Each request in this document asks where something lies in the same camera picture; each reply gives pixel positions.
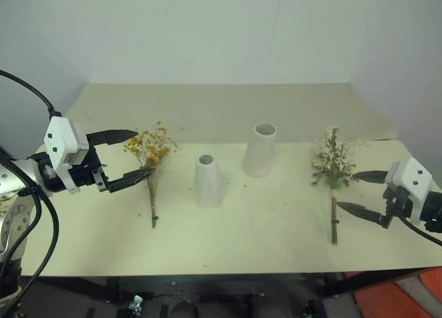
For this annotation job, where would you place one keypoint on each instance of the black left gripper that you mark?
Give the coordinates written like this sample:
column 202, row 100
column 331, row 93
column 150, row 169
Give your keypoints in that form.
column 86, row 174

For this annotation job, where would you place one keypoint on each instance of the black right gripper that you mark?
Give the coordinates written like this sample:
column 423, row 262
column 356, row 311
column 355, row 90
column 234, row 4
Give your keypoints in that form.
column 397, row 202

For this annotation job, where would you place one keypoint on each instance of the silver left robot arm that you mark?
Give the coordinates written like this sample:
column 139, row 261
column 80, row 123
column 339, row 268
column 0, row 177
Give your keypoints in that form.
column 16, row 169

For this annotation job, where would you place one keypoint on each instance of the small white tapered vase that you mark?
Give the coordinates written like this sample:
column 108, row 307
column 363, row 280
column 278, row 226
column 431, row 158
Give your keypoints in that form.
column 209, row 186

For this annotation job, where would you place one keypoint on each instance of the large white tapered vase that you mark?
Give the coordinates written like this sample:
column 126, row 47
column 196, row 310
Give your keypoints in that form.
column 259, row 152

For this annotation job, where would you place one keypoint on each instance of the yellow dried flower bouquet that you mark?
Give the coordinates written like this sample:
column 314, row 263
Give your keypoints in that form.
column 152, row 148

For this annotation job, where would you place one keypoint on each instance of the white green dried flower bouquet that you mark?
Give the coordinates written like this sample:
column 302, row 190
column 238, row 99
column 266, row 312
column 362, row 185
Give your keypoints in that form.
column 334, row 159

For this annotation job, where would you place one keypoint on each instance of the orange red floor object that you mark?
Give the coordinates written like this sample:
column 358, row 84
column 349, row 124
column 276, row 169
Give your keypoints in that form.
column 397, row 297

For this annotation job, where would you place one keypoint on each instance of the small metallic clamp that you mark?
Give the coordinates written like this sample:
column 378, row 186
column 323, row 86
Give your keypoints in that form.
column 136, row 303

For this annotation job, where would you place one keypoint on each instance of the dark rounded shape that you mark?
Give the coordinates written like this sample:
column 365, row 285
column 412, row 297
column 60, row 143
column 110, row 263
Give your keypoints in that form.
column 183, row 310

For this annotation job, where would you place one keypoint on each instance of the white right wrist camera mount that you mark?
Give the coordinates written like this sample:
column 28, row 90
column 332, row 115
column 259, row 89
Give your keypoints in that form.
column 412, row 179

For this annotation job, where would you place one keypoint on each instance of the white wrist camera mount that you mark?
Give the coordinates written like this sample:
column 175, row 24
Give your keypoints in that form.
column 412, row 179
column 59, row 135

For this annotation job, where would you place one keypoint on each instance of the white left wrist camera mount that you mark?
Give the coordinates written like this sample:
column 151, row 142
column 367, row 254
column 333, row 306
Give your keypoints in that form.
column 59, row 135

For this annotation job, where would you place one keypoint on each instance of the black table frame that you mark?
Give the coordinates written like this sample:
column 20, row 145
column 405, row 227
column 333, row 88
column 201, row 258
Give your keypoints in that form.
column 241, row 280

